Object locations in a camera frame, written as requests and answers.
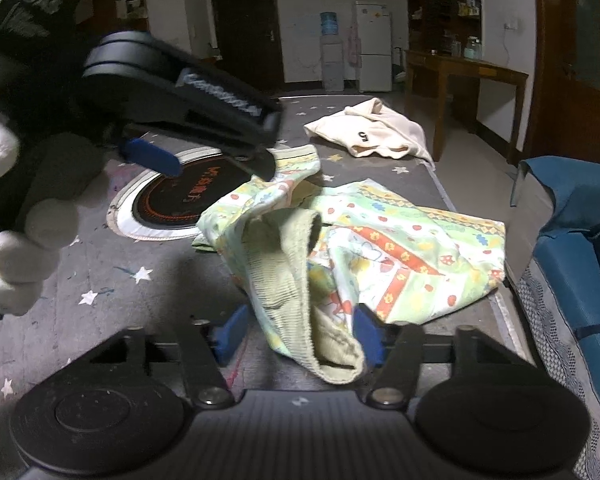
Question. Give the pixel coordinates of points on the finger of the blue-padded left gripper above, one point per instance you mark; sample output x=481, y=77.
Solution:
x=260, y=163
x=149, y=156

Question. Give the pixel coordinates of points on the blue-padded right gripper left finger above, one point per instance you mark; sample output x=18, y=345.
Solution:
x=205, y=348

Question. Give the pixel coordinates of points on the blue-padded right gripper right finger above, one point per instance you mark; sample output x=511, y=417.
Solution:
x=394, y=353

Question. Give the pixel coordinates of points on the colourful patterned children's shirt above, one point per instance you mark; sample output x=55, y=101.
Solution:
x=307, y=256

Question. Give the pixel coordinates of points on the white-gloved left hand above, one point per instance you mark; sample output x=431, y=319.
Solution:
x=48, y=174

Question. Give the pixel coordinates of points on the round black induction cooktop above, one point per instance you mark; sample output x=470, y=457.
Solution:
x=155, y=208

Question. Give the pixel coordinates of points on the cream garment with number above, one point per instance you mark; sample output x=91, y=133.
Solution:
x=372, y=128

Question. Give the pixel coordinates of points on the water dispenser with blue bottle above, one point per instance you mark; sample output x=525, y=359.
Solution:
x=331, y=53

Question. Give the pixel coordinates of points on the dark wooden door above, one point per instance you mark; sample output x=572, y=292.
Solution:
x=248, y=38

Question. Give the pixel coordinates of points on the white refrigerator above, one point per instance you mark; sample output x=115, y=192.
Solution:
x=373, y=37

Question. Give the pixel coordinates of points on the dark wooden side table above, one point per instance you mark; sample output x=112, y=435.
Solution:
x=458, y=84

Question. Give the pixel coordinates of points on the blue fabric storage bag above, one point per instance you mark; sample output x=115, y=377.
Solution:
x=552, y=259

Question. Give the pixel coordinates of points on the dark wooden shelf cabinet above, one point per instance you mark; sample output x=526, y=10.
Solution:
x=443, y=26

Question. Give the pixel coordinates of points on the brown wooden door right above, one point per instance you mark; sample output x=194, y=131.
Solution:
x=564, y=115

